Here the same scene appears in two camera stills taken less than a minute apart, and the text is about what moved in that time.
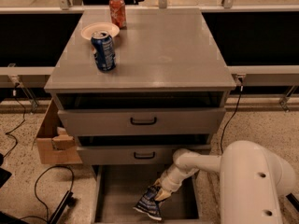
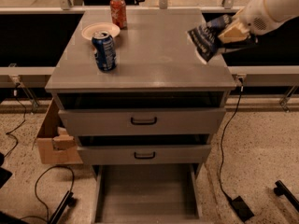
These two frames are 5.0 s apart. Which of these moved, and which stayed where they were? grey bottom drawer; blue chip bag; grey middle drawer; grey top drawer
Moved: blue chip bag
Stayed: grey middle drawer; grey bottom drawer; grey top drawer
